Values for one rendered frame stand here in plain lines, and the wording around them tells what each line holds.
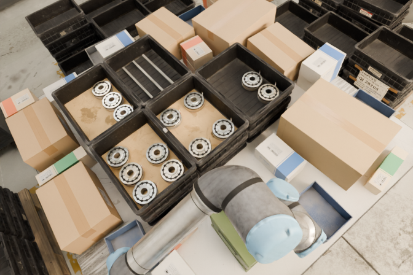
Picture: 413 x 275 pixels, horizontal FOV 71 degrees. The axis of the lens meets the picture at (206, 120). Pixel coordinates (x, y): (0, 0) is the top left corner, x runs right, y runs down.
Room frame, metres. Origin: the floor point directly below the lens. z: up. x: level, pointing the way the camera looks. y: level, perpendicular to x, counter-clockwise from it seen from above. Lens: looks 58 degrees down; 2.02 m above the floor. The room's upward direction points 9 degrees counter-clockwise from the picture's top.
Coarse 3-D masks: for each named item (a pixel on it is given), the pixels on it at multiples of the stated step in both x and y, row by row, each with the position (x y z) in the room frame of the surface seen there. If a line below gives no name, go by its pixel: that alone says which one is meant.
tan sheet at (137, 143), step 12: (144, 132) 0.72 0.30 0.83; (120, 144) 0.68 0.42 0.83; (132, 144) 0.67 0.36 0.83; (144, 144) 0.66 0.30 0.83; (132, 156) 0.61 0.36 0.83; (144, 156) 0.60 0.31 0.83; (144, 168) 0.54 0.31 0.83; (156, 168) 0.53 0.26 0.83; (156, 180) 0.47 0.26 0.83; (132, 192) 0.44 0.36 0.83; (144, 192) 0.43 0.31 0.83
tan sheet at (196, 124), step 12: (168, 108) 0.84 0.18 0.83; (180, 108) 0.83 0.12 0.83; (204, 108) 0.81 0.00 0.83; (192, 120) 0.75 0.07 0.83; (204, 120) 0.73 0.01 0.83; (216, 120) 0.72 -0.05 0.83; (180, 132) 0.69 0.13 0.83; (192, 132) 0.68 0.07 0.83; (204, 132) 0.67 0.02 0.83; (216, 144) 0.60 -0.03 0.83
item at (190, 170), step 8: (136, 112) 0.78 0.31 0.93; (144, 112) 0.77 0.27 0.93; (128, 120) 0.74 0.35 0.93; (152, 120) 0.73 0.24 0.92; (112, 128) 0.71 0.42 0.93; (160, 128) 0.67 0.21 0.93; (104, 136) 0.68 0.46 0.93; (168, 136) 0.62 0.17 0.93; (176, 144) 0.58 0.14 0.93; (184, 152) 0.53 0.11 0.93; (104, 168) 0.52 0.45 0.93; (192, 168) 0.46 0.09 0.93; (112, 176) 0.48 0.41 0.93; (184, 176) 0.43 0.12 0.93; (176, 184) 0.41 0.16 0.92; (120, 192) 0.41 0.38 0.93; (160, 192) 0.38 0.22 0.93; (168, 192) 0.38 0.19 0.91; (128, 200) 0.37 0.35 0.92; (152, 200) 0.36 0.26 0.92; (144, 208) 0.33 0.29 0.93
